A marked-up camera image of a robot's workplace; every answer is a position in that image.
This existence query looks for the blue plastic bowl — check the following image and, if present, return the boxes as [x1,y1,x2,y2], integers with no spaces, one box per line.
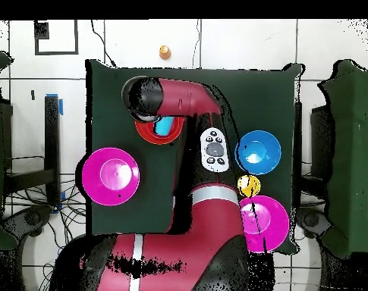
[234,130,282,176]

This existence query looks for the large orange plastic bowl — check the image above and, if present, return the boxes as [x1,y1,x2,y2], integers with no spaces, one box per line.
[134,117,186,146]

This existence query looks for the orange plastic cup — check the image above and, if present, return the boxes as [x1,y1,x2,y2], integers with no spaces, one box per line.
[159,45,173,61]

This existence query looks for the black metal stand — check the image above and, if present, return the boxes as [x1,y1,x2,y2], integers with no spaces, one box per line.
[293,102,303,210]
[2,95,61,207]

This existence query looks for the dark green tablecloth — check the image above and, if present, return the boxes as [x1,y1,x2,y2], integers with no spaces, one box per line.
[85,58,306,255]

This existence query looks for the grey office chair base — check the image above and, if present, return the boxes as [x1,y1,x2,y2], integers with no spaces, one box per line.
[295,207,333,240]
[1,205,54,240]

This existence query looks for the blue plastic cup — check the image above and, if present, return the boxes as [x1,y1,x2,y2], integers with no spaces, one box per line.
[154,116,175,136]

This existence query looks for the yellow plastic cup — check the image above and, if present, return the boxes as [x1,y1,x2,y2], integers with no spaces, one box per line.
[237,174,262,199]

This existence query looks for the black square floor frame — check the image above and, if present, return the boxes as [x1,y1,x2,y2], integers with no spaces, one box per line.
[33,19,80,56]

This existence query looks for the tangle of floor cables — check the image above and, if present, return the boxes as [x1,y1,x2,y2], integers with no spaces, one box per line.
[4,178,89,243]

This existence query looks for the thin black floor cable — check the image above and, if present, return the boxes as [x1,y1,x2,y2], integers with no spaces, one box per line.
[90,19,117,68]

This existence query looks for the large pink plastic bowl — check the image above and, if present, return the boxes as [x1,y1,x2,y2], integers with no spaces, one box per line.
[81,147,141,207]
[237,195,291,254]

